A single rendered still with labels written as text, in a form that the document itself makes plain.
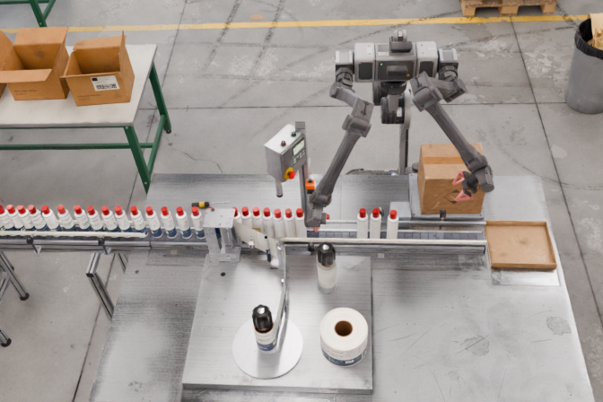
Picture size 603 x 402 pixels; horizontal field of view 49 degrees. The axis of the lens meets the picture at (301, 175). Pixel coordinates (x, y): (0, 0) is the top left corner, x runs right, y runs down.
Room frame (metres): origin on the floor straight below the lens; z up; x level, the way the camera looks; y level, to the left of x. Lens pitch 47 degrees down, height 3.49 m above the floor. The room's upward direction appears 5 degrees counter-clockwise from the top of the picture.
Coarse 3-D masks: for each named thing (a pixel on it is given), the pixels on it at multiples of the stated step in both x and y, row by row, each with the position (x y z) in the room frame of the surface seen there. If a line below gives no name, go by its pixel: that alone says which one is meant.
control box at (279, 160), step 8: (288, 128) 2.14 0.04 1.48; (280, 136) 2.10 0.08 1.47; (288, 136) 2.09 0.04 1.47; (296, 136) 2.09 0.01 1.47; (304, 136) 2.11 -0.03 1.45; (272, 144) 2.05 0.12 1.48; (280, 144) 2.05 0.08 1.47; (288, 144) 2.04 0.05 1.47; (272, 152) 2.02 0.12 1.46; (280, 152) 2.00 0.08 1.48; (288, 152) 2.02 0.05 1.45; (272, 160) 2.03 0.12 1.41; (280, 160) 1.99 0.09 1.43; (288, 160) 2.02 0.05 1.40; (304, 160) 2.10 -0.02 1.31; (272, 168) 2.03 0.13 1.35; (280, 168) 2.00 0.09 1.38; (288, 168) 2.02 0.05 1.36; (296, 168) 2.05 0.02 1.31; (272, 176) 2.04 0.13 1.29; (280, 176) 2.00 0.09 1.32; (288, 176) 2.01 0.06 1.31
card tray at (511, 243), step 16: (496, 224) 2.00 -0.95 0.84; (512, 224) 1.99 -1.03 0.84; (528, 224) 1.99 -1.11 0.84; (544, 224) 1.98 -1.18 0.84; (496, 240) 1.91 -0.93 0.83; (512, 240) 1.90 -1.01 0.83; (528, 240) 1.89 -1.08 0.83; (544, 240) 1.88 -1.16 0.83; (496, 256) 1.82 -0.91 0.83; (512, 256) 1.81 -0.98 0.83; (528, 256) 1.80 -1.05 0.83; (544, 256) 1.80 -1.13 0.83
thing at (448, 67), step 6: (444, 60) 2.49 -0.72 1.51; (450, 60) 2.49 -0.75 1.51; (456, 60) 2.48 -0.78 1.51; (444, 66) 2.47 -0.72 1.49; (450, 66) 2.46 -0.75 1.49; (456, 66) 2.47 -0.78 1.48; (444, 72) 2.44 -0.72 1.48; (450, 72) 2.43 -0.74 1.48; (456, 72) 2.44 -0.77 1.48; (438, 78) 2.48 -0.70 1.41; (444, 78) 2.41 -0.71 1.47
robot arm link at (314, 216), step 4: (316, 192) 1.92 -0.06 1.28; (312, 196) 1.92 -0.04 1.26; (312, 200) 1.91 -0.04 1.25; (312, 204) 1.90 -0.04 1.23; (316, 204) 1.90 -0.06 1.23; (320, 204) 1.91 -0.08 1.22; (328, 204) 1.90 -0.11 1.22; (312, 208) 1.88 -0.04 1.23; (316, 208) 1.88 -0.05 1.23; (320, 208) 1.88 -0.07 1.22; (308, 212) 1.88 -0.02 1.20; (312, 212) 1.87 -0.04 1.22; (316, 212) 1.86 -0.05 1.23; (320, 212) 1.86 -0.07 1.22; (308, 216) 1.86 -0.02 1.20; (312, 216) 1.84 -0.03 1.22; (316, 216) 1.83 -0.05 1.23; (320, 216) 1.84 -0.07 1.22; (308, 220) 1.84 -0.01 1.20; (312, 220) 1.83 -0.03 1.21; (316, 220) 1.83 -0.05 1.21; (308, 224) 1.83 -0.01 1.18; (312, 224) 1.83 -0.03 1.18; (316, 224) 1.83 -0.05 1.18
